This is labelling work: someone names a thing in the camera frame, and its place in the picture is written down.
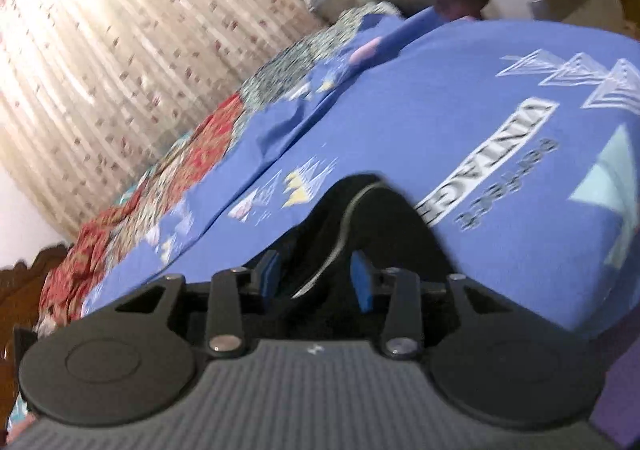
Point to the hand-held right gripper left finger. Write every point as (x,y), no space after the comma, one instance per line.
(269,280)

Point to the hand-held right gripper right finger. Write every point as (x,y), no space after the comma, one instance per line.
(361,280)

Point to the black pants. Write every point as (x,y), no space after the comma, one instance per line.
(380,220)

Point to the blue printed bedsheet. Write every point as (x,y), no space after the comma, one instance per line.
(450,129)

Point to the grey floral blanket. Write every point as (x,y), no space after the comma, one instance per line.
(290,69)

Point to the carved wooden headboard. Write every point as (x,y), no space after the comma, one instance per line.
(20,290)

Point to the beige leaf-print curtain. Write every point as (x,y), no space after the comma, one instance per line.
(125,54)

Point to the purple cloth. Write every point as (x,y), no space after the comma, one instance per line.
(617,380)

